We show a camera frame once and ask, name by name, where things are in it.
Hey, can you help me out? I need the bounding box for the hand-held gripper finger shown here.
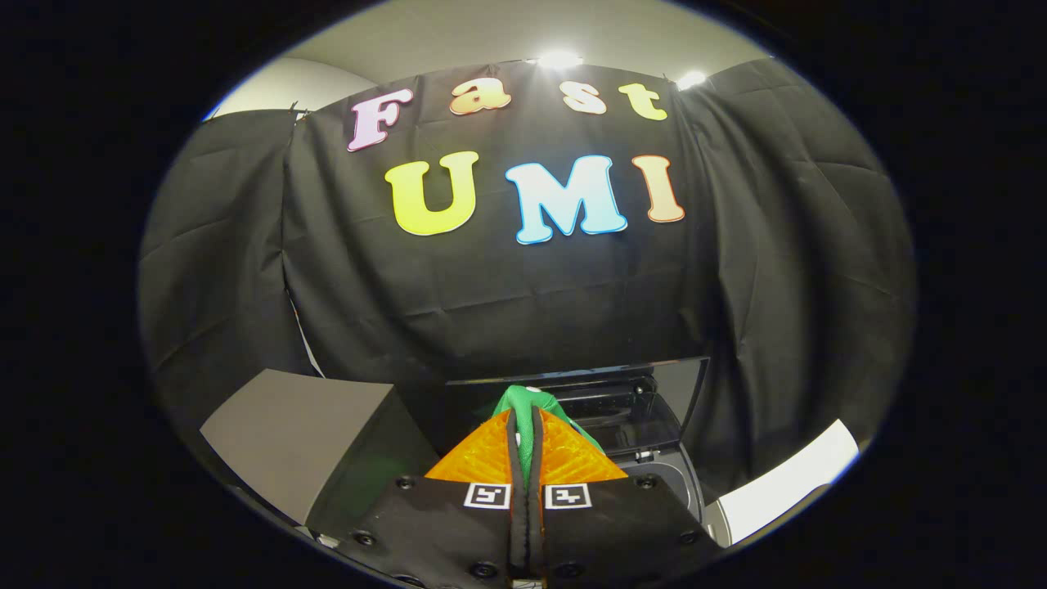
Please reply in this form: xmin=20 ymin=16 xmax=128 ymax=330
xmin=528 ymin=407 xmax=726 ymax=589
xmin=335 ymin=407 xmax=533 ymax=589

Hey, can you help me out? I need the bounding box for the green polo shirt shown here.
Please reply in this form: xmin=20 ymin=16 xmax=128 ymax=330
xmin=492 ymin=384 xmax=607 ymax=485

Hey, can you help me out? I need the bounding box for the grey cardboard box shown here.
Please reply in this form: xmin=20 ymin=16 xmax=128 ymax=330
xmin=200 ymin=368 xmax=443 ymax=542

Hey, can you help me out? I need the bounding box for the black backdrop cloth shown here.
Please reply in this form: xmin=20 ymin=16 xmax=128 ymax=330
xmin=137 ymin=57 xmax=917 ymax=500

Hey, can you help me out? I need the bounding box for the white flat board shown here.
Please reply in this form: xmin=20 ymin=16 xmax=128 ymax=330
xmin=710 ymin=419 xmax=862 ymax=547

